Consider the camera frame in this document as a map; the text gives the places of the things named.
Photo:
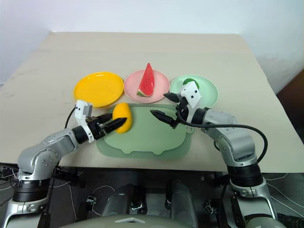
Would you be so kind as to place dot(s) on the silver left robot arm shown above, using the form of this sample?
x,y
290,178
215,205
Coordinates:
x,y
54,142

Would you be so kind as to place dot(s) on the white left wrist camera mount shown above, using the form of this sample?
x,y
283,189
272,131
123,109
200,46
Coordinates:
x,y
80,111

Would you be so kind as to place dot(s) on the dark grey rounded casing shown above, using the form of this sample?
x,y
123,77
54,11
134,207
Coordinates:
x,y
183,202
123,199

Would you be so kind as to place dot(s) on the yellow plate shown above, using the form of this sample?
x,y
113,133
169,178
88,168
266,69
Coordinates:
x,y
99,88

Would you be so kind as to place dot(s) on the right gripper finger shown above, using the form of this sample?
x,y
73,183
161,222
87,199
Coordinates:
x,y
164,116
171,97

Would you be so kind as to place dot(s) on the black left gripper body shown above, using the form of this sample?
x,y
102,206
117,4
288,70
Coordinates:
x,y
96,128

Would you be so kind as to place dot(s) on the yellow toy mango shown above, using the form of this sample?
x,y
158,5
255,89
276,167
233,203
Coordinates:
x,y
122,111

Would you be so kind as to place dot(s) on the grey-green robot torso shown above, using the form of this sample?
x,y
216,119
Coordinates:
x,y
154,223

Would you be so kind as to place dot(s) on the pink plate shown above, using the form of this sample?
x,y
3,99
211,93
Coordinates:
x,y
161,83

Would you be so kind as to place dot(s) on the light green plate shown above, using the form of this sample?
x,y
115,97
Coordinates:
x,y
209,95

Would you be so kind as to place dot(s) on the red watermelon slice toy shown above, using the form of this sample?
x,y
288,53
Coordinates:
x,y
147,83

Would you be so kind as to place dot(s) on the translucent green placemat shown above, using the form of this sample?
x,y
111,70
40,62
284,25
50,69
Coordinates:
x,y
107,152

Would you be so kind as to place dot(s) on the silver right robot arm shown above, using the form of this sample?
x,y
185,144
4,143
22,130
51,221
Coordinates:
x,y
228,140

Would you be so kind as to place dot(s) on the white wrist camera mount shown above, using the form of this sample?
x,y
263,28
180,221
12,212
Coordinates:
x,y
80,111
193,95

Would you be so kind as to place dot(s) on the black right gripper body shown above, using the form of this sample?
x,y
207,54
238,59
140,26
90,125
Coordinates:
x,y
181,105

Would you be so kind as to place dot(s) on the light green animal-shaped board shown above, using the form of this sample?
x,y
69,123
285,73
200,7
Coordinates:
x,y
147,135

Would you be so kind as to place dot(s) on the green round toy fruit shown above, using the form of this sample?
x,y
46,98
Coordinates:
x,y
188,82

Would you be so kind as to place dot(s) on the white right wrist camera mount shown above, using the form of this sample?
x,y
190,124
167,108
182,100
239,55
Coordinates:
x,y
193,95

